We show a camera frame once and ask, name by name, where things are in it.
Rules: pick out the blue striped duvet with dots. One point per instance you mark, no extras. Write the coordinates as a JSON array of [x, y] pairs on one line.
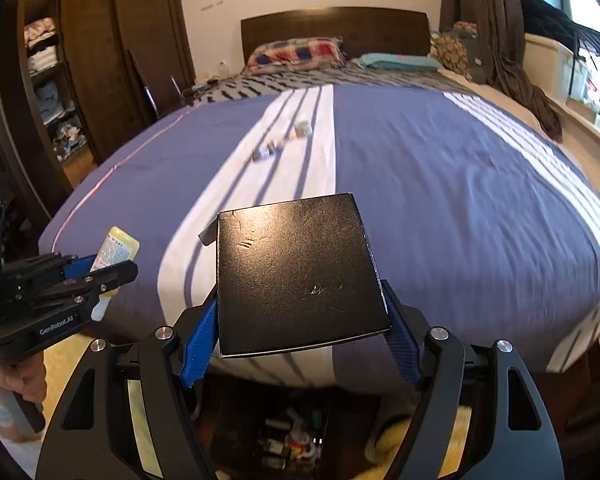
[[455, 200]]

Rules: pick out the dark wooden headboard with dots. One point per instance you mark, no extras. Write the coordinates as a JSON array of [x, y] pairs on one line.
[[330, 22]]

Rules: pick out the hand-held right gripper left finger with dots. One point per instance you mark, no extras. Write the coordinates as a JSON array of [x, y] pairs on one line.
[[200, 350]]

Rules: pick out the brown curtain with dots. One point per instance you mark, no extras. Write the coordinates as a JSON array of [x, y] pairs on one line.
[[490, 20]]

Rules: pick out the blue folded clothes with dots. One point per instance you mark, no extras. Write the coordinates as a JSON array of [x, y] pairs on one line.
[[52, 102]]

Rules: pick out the white storage box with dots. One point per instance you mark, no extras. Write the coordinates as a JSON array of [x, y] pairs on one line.
[[550, 65]]

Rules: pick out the plaid pillow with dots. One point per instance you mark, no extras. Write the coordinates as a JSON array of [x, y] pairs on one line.
[[295, 55]]

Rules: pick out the black metal rack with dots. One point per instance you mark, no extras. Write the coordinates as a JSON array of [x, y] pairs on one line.
[[597, 40]]

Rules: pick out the white folded clothes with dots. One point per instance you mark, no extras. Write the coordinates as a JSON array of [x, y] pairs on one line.
[[44, 60]]

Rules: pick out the yellow fluffy mat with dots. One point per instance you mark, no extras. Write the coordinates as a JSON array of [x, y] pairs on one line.
[[395, 440], [140, 420]]

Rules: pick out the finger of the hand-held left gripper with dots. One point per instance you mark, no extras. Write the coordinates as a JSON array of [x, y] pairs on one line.
[[80, 266], [112, 280]]

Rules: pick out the teal pillow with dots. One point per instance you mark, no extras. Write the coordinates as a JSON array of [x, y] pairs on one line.
[[400, 61]]

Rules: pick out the dark wooden wardrobe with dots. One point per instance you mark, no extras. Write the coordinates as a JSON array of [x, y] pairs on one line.
[[100, 50]]

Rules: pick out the black bin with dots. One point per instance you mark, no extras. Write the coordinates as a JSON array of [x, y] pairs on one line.
[[230, 435]]

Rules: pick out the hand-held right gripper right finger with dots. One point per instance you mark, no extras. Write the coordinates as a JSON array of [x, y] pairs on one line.
[[402, 347]]

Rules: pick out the mixed clothes pile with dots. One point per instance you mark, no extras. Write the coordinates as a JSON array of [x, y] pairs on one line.
[[67, 140]]

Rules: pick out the small white jar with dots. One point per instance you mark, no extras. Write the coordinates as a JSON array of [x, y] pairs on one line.
[[302, 128]]

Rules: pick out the black box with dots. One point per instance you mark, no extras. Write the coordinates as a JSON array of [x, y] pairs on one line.
[[300, 275]]

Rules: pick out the black jacket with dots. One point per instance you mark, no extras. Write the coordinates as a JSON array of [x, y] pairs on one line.
[[550, 20]]

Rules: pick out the pink folded clothes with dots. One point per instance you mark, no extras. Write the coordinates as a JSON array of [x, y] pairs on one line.
[[40, 32]]

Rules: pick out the person's left hand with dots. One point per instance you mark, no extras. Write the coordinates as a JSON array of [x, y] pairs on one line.
[[30, 380]]

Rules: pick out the small white bottle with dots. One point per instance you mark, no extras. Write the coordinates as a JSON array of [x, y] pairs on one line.
[[112, 252]]

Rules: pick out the grey patterned bedsheet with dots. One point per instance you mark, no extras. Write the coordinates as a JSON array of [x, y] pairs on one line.
[[280, 85]]

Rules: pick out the brown patterned cushion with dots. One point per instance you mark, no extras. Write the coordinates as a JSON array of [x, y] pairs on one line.
[[452, 50]]

